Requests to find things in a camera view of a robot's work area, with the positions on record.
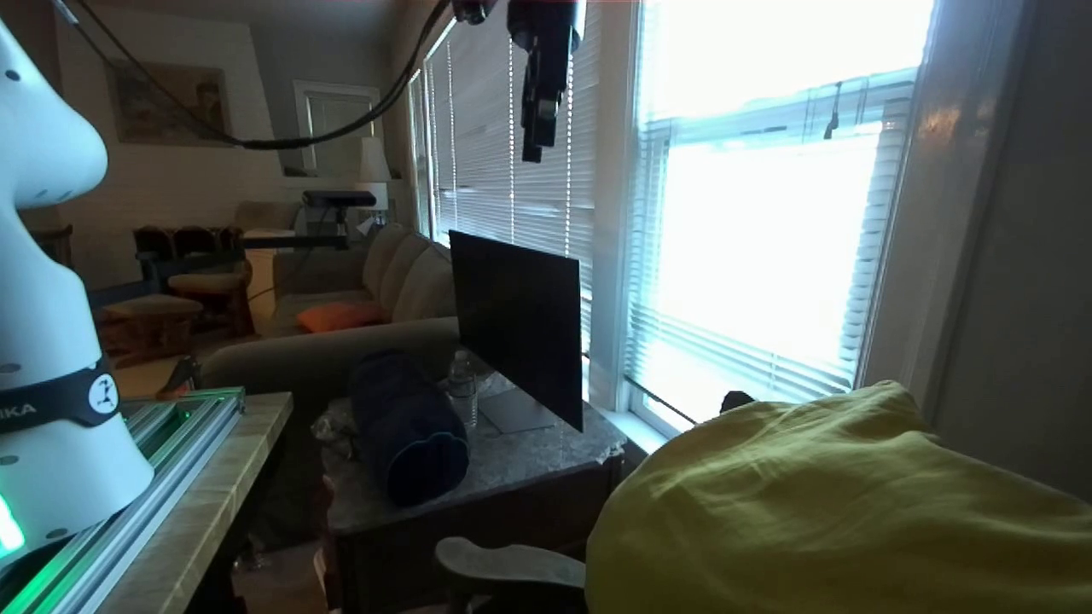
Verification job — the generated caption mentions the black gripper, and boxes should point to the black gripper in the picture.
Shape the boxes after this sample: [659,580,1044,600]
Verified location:
[504,0,585,166]

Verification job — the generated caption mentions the yellow-green cloth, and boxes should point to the yellow-green cloth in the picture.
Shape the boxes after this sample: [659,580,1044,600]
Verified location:
[585,378,1092,614]

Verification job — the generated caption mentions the grey top TV stand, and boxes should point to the grey top TV stand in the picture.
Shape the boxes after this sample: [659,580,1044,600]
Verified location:
[321,347,648,614]

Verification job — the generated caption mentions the narrow slat window blinds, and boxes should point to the narrow slat window blinds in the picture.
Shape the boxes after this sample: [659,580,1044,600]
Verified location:
[405,0,606,302]

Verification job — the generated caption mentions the black flat TV screen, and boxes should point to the black flat TV screen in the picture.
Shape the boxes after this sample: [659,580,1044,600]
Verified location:
[447,229,586,434]

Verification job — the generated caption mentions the wide bright window blinds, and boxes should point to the wide bright window blinds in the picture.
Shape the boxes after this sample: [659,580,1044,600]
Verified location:
[622,64,929,437]

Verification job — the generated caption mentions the clear plastic wrap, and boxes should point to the clear plastic wrap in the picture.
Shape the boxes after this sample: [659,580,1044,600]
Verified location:
[436,347,518,434]

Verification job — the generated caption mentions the orange cushion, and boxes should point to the orange cushion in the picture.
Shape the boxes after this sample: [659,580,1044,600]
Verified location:
[295,296,391,338]

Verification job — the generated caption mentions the grey beige sofa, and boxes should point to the grey beige sofa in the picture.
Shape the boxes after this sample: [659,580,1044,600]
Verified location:
[189,220,464,404]

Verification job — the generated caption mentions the round wooden stool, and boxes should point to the round wooden stool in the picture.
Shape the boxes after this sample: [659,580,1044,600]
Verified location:
[99,290,209,359]

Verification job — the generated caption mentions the white curved chair armrest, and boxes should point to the white curved chair armrest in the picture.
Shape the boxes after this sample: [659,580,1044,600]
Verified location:
[435,533,590,599]

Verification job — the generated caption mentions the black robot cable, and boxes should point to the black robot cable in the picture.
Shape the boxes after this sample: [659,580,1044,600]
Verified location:
[47,0,457,153]

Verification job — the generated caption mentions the white framed wall mirror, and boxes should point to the white framed wall mirror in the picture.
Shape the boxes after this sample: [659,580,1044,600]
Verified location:
[289,79,388,180]

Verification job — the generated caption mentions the framed wall picture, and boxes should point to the framed wall picture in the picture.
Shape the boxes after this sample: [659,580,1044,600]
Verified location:
[105,60,231,146]

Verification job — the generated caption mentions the aluminium mounting rail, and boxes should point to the aluminium mounting rail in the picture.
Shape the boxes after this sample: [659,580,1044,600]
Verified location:
[0,387,249,614]

